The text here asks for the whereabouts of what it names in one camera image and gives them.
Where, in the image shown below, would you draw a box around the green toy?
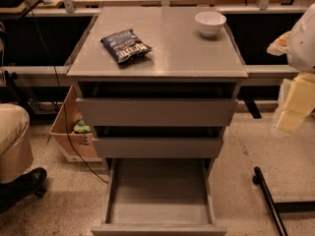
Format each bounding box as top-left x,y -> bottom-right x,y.
73,120 -> 91,134

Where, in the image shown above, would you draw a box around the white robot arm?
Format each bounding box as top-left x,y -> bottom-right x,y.
267,4 -> 315,137

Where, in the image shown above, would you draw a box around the blue chip bag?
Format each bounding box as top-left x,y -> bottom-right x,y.
100,29 -> 153,64

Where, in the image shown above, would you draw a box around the person leg beige trousers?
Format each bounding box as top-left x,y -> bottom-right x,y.
0,103 -> 33,184

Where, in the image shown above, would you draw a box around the middle grey drawer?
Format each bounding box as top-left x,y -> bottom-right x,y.
93,126 -> 222,158

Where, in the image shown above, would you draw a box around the bottom grey drawer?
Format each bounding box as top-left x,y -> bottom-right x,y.
91,158 -> 226,236

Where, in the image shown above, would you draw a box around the cardboard box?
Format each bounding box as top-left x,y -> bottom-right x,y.
49,87 -> 100,162

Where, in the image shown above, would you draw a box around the top grey drawer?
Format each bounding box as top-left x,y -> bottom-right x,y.
76,82 -> 238,127

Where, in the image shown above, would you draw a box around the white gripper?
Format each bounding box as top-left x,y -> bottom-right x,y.
267,31 -> 315,133

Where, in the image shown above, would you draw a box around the grey drawer cabinet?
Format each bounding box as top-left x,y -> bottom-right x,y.
68,7 -> 247,170

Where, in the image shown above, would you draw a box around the white bowl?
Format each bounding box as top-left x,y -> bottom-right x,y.
195,12 -> 226,37

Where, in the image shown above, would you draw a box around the black shoe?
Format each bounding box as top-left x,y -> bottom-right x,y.
0,167 -> 47,213

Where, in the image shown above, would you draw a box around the grey drawer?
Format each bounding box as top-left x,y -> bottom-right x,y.
76,82 -> 238,127
91,158 -> 226,236
93,126 -> 222,158

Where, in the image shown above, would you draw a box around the black cable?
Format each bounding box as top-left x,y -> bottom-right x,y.
14,0 -> 109,184

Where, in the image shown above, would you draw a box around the black metal stand leg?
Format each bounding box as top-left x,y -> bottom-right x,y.
252,166 -> 288,236

